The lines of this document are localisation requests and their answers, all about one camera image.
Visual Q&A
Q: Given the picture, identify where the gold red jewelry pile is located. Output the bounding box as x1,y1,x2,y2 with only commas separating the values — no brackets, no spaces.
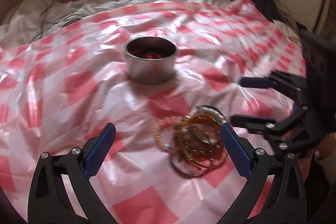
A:
170,105,228,178

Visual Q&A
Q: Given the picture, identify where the white bead bracelet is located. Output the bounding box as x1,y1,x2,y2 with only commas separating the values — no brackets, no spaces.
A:
190,105,228,125

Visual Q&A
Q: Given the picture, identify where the peach bead bracelet gold charm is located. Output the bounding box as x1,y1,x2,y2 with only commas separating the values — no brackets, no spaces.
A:
152,116,181,153

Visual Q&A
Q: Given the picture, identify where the person right hand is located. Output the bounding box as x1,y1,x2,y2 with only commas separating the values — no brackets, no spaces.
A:
315,132,336,160

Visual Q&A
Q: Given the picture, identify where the red white checkered plastic sheet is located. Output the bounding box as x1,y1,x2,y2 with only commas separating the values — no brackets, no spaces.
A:
1,0,305,223

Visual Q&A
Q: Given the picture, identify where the round silver metal tin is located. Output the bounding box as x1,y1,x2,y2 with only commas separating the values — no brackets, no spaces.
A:
122,36,179,85

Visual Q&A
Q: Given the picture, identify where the white striped bed sheet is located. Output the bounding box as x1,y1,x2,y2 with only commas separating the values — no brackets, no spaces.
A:
1,0,230,48

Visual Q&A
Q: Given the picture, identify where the black charger cable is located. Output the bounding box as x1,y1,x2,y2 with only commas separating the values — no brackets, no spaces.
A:
34,0,82,38

